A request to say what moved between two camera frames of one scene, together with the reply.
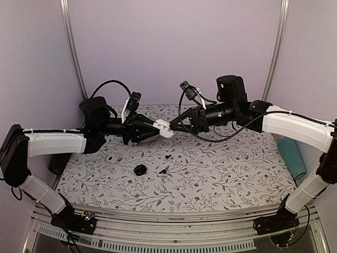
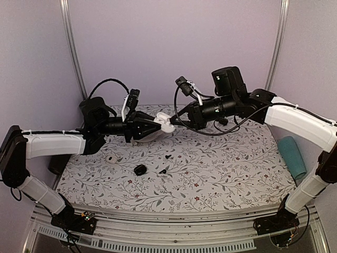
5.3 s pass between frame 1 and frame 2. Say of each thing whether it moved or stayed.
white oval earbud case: moved
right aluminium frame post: stayed
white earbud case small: stayed
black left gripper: stayed
